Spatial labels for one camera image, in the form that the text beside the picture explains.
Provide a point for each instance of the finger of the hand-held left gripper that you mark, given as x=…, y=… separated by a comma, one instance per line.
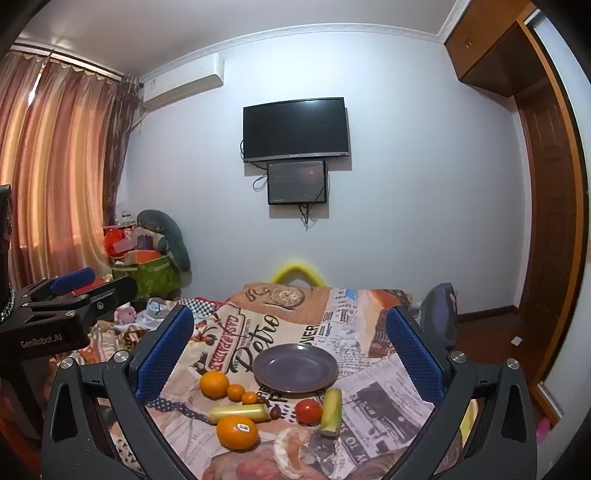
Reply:
x=106, y=295
x=74, y=279

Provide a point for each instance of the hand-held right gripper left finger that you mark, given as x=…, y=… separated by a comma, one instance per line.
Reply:
x=166, y=355

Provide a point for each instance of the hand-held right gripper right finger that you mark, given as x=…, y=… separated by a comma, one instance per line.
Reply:
x=413, y=355

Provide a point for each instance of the large plain orange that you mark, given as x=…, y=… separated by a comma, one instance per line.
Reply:
x=214, y=384

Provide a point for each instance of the small mandarin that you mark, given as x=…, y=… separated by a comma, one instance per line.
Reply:
x=235, y=392

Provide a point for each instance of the yellow corn cob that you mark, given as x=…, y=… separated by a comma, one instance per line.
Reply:
x=238, y=412

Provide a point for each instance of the tiny mandarin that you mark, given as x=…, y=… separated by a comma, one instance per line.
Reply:
x=250, y=397

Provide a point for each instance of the yellow-green sugarcane piece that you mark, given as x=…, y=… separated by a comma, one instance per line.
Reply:
x=331, y=410

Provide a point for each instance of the large orange with sticker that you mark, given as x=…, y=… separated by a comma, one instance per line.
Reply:
x=237, y=432

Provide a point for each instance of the purple plate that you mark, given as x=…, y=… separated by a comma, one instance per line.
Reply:
x=295, y=367

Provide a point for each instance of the red tomato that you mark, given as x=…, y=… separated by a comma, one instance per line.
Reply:
x=308, y=410

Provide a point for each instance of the peeled citrus fruit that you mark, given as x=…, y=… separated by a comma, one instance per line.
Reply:
x=288, y=454

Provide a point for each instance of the pink toy figure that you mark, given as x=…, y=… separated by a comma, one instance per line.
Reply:
x=124, y=314

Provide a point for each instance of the dark blue chair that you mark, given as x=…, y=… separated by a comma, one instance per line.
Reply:
x=438, y=314

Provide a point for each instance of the orange flat box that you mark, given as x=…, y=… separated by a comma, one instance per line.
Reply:
x=143, y=256

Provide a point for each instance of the red gift boxes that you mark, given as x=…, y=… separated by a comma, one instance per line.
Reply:
x=115, y=240

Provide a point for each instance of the printed newspaper-pattern tablecloth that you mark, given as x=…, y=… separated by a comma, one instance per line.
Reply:
x=383, y=410

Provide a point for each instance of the orange curtain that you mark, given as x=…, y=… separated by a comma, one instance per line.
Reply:
x=51, y=175

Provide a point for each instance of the yellow chair back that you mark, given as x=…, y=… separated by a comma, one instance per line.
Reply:
x=295, y=270

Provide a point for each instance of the brown patterned curtain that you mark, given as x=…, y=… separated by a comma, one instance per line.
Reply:
x=123, y=138

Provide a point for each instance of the wooden door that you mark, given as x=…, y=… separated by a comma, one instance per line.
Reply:
x=549, y=221

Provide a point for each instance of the white air conditioner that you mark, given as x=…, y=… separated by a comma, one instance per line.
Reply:
x=180, y=81

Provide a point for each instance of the wooden overhead cabinet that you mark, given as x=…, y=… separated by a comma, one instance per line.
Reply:
x=485, y=50

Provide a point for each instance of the small black wall monitor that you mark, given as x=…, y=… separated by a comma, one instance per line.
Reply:
x=297, y=181

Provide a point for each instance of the black wall television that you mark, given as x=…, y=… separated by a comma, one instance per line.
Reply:
x=295, y=129

